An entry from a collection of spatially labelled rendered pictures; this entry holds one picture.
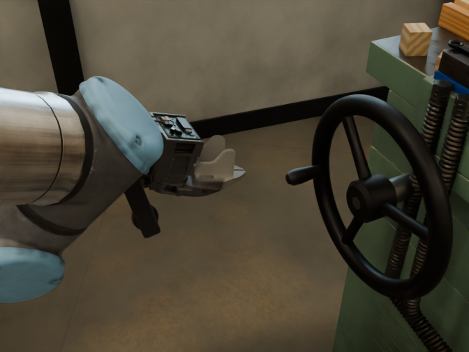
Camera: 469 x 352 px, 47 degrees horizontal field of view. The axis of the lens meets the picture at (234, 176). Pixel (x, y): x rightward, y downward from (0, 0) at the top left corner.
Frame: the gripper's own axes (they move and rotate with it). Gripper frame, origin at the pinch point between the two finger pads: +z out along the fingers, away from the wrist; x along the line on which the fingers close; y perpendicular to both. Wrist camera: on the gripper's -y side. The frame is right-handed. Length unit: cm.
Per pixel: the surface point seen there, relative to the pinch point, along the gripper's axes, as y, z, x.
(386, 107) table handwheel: 18.1, 9.7, -11.3
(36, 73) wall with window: -44, -2, 131
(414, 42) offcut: 22.2, 29.8, 7.4
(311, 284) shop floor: -62, 68, 36
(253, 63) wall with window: -26, 79, 123
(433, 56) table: 21.0, 33.8, 5.9
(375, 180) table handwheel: 7.4, 14.0, -11.4
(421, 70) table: 19.3, 28.9, 2.5
